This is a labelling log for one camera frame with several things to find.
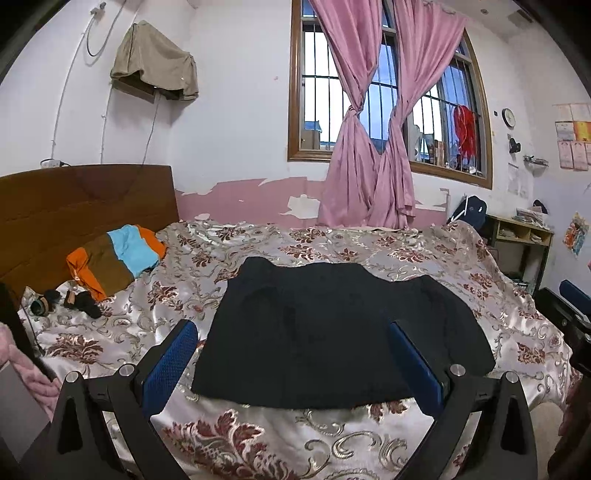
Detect red hanging garment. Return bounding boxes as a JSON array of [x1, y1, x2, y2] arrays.
[[453, 105, 477, 160]]

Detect wooden shelf desk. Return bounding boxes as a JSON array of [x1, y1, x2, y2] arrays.
[[479, 214, 554, 295]]

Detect wall certificates papers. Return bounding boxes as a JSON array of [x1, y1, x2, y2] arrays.
[[554, 103, 591, 171]]

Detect pink curtain left panel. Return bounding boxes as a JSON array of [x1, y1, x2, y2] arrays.
[[311, 1, 383, 227]]

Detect pink curtain panel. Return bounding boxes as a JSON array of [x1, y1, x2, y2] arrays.
[[367, 1, 467, 229], [311, 1, 383, 227]]

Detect pink fluffy blanket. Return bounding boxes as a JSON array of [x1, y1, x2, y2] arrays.
[[0, 323, 62, 421]]

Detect floral satin bedspread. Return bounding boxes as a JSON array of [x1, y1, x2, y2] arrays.
[[32, 221, 580, 479]]

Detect wooden headboard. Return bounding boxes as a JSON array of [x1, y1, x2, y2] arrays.
[[0, 164, 179, 308]]

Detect orange blue brown pillow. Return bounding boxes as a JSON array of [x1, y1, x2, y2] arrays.
[[66, 224, 167, 302]]

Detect round wall clock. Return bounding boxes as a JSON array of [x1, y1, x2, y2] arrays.
[[502, 108, 516, 129]]

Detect beige cloth covered wall unit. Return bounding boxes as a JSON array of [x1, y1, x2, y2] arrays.
[[110, 21, 198, 103]]

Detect black garment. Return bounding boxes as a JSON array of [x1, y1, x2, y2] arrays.
[[191, 257, 495, 409]]

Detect colourful wall poster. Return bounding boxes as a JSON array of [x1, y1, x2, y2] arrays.
[[563, 212, 590, 257]]

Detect pink curtain right panel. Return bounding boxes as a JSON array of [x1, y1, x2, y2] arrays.
[[367, 1, 467, 229]]

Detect black headphones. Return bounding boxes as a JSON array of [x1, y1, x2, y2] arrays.
[[30, 290, 102, 319]]

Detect blue chair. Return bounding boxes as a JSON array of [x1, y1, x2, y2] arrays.
[[448, 195, 487, 230]]

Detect wooden framed window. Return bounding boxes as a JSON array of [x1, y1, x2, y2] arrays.
[[287, 1, 493, 188]]

